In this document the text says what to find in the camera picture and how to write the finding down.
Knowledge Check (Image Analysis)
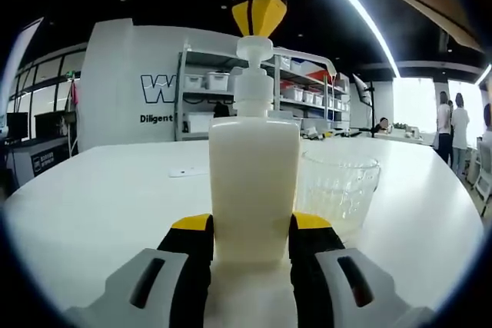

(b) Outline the grey equipment cabinet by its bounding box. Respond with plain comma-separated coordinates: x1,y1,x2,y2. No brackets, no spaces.
29,135,80,177

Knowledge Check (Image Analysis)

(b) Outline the grey metal shelf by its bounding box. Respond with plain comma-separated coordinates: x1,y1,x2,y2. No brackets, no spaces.
175,41,351,143

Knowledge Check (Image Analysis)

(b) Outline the ceiling light strip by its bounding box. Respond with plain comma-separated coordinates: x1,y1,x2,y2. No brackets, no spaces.
317,0,401,78
474,62,492,85

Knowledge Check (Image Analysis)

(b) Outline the white yellow device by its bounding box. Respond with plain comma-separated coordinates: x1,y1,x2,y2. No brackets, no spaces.
301,128,335,141

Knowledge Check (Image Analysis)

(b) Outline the group of white storage boxes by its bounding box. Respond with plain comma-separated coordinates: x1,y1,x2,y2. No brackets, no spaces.
184,55,349,112

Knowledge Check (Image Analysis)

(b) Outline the clear glass cup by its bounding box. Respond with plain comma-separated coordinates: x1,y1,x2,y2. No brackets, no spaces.
295,149,381,237

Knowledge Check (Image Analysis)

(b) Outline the pink hanging item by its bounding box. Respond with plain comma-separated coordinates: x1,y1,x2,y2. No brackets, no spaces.
68,78,80,106

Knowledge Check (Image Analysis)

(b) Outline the black tripod stand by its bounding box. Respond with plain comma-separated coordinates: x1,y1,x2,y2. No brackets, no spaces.
364,80,380,139

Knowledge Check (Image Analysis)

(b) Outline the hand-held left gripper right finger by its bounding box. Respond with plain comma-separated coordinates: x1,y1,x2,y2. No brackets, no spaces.
288,211,437,328

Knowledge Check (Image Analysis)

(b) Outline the white pump bottle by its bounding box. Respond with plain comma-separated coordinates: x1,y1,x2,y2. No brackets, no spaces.
207,35,339,270

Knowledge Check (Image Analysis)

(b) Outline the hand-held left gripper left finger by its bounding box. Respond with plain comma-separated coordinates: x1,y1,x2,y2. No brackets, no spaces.
63,212,214,328

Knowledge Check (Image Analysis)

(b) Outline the white office chair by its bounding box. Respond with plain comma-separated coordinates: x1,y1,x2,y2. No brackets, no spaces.
470,139,492,216

